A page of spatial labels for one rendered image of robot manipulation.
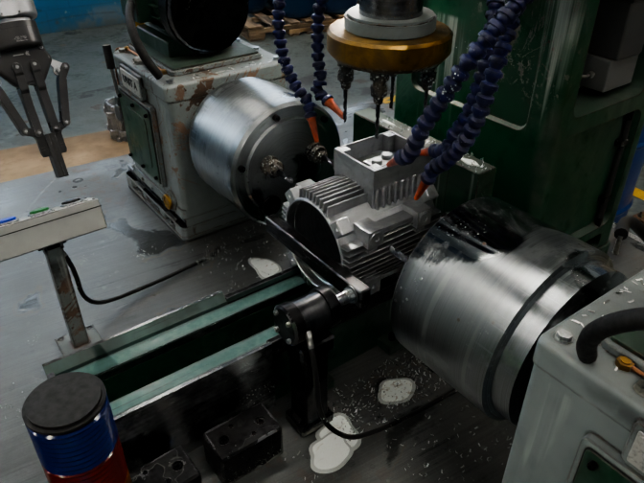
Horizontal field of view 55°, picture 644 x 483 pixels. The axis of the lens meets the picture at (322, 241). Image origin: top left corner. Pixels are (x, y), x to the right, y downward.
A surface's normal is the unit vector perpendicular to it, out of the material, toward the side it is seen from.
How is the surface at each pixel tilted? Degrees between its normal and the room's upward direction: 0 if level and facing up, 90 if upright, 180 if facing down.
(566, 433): 90
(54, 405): 0
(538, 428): 90
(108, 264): 0
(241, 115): 36
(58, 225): 67
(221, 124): 51
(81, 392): 0
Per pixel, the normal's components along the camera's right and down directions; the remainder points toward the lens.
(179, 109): 0.59, 0.45
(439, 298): -0.71, -0.10
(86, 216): 0.54, 0.08
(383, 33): -0.22, 0.54
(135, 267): 0.00, -0.83
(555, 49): -0.81, 0.33
